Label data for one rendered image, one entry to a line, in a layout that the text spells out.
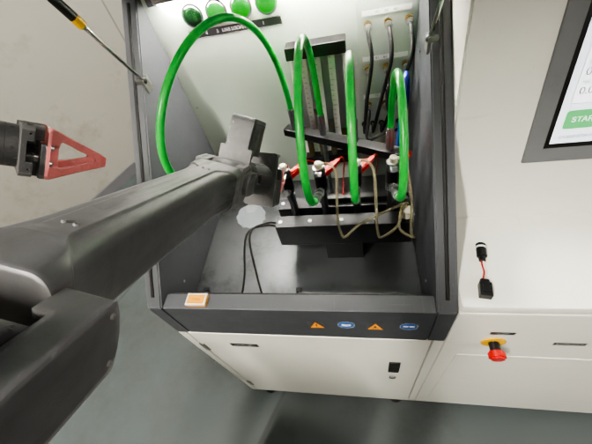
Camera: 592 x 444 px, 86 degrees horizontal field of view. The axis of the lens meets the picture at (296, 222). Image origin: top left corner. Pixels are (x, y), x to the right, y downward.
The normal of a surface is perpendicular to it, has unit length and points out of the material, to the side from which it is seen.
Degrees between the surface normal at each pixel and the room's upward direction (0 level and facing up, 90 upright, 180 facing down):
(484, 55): 76
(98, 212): 40
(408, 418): 0
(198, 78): 90
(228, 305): 0
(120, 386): 0
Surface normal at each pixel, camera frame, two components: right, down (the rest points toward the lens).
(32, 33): 0.87, 0.26
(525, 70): -0.14, 0.61
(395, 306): -0.18, -0.62
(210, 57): -0.10, 0.78
